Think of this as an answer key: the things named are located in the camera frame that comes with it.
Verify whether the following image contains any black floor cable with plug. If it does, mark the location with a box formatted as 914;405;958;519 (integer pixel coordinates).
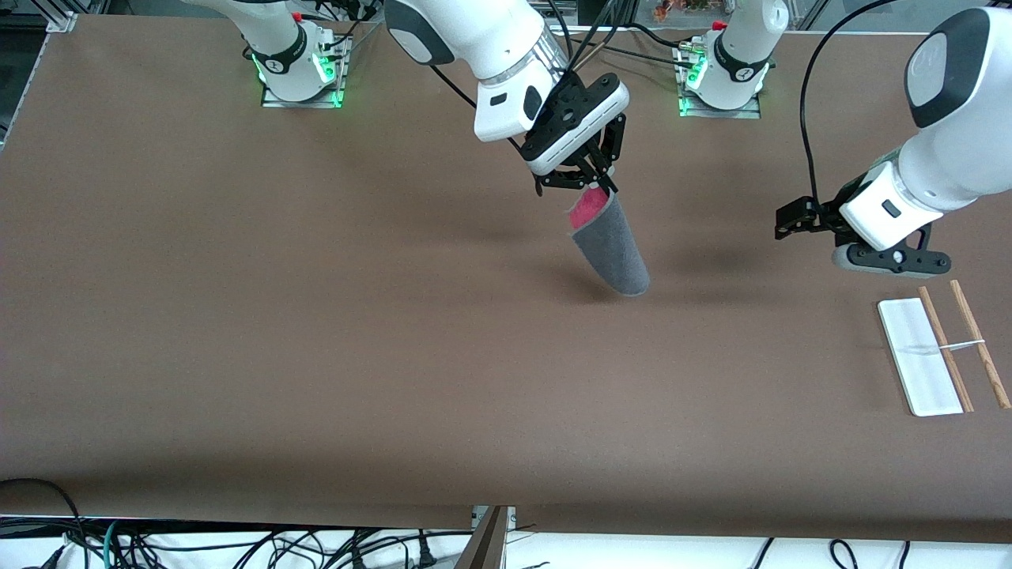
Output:
348;531;440;569

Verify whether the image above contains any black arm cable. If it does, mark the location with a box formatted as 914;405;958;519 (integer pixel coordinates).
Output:
427;0;625;198
800;0;898;206

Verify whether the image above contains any black base cable bundle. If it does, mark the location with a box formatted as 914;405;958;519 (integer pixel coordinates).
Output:
304;4;380;56

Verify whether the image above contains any short black table cable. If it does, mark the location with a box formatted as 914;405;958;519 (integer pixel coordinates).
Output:
629;22;690;51

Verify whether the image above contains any white rack with wooden bars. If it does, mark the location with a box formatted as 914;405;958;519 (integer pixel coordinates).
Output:
878;280;1011;417

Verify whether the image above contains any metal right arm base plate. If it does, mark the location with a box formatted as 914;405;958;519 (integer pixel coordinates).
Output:
261;36;346;109

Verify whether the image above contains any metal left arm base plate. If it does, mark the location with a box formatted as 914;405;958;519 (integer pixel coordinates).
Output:
678;43;762;119

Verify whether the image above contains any grey and pink towel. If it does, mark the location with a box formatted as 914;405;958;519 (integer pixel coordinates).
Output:
568;188;651;298

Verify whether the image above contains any orange background object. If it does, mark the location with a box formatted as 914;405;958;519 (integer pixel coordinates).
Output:
652;0;712;22

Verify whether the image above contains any long black table cable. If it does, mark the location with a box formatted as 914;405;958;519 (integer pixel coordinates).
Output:
585;41;698;70

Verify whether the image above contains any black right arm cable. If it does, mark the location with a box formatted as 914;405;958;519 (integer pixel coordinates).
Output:
427;0;625;198

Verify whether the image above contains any black looped floor cable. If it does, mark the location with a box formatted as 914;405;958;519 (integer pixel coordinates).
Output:
0;478;86;569

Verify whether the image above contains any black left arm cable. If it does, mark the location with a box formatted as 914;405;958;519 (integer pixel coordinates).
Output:
800;0;898;206

